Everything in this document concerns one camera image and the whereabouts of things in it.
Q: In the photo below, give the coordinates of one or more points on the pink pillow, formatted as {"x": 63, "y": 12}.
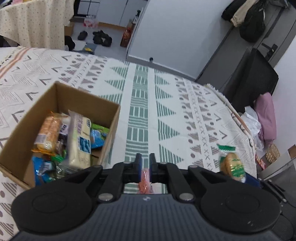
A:
{"x": 266, "y": 115}

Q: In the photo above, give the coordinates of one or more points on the hanging dark clothes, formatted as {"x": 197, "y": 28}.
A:
{"x": 248, "y": 16}

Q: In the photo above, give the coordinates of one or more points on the round table with dotted cloth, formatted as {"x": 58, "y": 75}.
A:
{"x": 37, "y": 24}

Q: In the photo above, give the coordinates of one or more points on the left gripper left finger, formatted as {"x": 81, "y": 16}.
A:
{"x": 113, "y": 181}

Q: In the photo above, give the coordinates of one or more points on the dark green plum pack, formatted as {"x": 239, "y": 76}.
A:
{"x": 60, "y": 169}

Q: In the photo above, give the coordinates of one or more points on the blue snack pack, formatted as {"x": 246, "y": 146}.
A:
{"x": 44, "y": 171}

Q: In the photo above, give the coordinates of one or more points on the white black snack pack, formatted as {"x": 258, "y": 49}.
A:
{"x": 65, "y": 122}

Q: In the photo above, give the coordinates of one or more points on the pink water bottle pack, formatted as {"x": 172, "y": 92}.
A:
{"x": 90, "y": 21}

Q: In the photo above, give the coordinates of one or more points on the patterned bed blanket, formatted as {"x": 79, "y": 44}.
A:
{"x": 147, "y": 111}

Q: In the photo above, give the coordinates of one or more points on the long white bread pack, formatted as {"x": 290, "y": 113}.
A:
{"x": 78, "y": 142}

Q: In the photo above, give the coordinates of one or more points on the white plastic bag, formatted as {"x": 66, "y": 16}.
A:
{"x": 250, "y": 118}

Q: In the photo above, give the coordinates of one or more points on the single black slipper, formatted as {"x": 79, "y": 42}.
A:
{"x": 82, "y": 36}

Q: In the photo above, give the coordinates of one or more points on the pink orange small snack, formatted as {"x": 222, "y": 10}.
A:
{"x": 145, "y": 186}

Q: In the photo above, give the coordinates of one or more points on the brown cardboard box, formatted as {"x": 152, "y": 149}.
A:
{"x": 16, "y": 156}

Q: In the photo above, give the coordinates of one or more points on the green round cracker pack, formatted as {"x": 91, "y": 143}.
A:
{"x": 230, "y": 163}

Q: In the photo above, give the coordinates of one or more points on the orange biscuit pack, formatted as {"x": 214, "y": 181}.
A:
{"x": 48, "y": 134}

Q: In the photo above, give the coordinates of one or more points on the light green snack pack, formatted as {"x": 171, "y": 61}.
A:
{"x": 104, "y": 131}

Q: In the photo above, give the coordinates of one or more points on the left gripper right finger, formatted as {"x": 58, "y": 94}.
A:
{"x": 174, "y": 178}

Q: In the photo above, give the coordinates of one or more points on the small floor cardboard box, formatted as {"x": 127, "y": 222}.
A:
{"x": 68, "y": 30}

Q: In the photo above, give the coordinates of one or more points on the red drink bottle box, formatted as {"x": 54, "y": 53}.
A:
{"x": 127, "y": 34}

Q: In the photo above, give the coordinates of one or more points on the white side table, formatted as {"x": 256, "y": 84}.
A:
{"x": 285, "y": 161}

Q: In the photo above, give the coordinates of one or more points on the black slippers pile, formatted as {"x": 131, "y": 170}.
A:
{"x": 101, "y": 38}

